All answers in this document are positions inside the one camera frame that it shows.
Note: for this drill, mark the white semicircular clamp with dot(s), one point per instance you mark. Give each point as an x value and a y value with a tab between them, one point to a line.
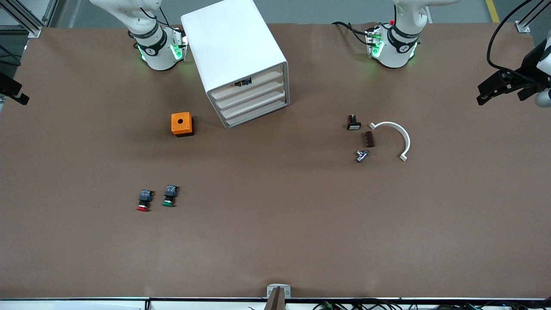
403	134

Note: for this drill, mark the grey metal bracket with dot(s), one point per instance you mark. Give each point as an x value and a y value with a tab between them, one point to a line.
272	287

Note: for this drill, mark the brown terminal block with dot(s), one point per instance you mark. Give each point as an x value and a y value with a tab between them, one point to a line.
369	139

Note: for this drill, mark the yellow mushroom push button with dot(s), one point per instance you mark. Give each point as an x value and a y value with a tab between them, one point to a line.
243	82

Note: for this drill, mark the red mushroom push button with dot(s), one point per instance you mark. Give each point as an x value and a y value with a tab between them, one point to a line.
144	200

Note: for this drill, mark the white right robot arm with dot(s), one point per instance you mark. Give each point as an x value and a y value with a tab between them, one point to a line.
158	55

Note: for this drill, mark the green mushroom push button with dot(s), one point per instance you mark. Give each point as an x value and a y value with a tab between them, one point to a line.
169	196

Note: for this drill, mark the black switch with white face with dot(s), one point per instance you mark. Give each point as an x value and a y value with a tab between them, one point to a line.
353	123

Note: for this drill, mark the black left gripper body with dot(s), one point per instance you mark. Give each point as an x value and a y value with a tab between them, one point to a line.
527	65

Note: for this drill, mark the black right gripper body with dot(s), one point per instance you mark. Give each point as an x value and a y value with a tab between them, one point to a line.
9	88

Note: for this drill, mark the aluminium frame profile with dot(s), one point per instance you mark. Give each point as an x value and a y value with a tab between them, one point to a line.
527	21
28	19

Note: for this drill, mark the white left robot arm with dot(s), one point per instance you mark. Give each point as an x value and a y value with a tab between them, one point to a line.
394	55

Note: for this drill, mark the silver metal fitting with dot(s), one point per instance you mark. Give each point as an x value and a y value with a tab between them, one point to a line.
361	155

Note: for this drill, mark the orange box with hole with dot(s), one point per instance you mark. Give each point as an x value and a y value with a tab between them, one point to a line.
181	123

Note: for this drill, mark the white table edge rail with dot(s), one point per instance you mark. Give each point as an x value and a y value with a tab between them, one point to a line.
86	305

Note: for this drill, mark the brown bar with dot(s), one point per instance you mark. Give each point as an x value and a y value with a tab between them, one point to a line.
276	300

